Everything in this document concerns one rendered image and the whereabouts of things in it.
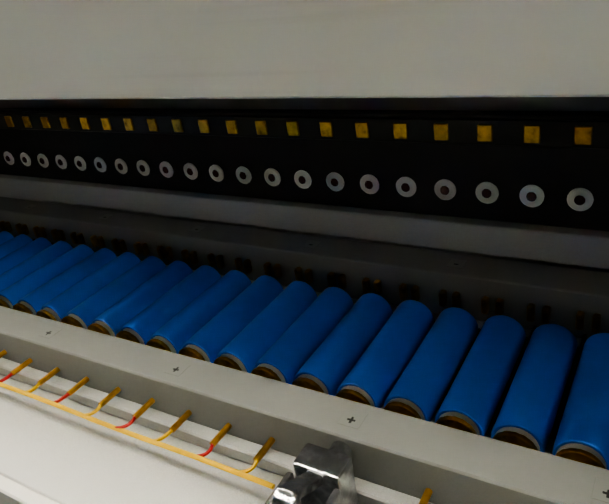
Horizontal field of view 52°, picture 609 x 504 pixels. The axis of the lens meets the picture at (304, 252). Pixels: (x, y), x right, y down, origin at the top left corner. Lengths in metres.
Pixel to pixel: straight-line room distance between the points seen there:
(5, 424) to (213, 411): 0.11
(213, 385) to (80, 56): 0.13
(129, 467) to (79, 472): 0.02
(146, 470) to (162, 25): 0.17
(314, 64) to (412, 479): 0.13
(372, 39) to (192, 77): 0.06
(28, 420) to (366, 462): 0.16
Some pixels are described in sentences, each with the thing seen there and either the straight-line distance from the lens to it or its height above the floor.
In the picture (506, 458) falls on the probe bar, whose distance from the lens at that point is 0.21.
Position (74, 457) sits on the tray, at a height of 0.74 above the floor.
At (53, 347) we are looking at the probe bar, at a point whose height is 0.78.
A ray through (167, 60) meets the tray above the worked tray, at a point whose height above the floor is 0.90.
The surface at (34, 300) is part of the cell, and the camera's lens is 0.38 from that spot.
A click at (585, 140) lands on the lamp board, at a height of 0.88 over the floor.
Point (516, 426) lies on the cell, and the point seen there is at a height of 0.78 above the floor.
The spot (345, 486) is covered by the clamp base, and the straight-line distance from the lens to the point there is 0.21.
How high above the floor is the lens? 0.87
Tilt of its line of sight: 9 degrees down
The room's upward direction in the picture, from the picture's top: 2 degrees clockwise
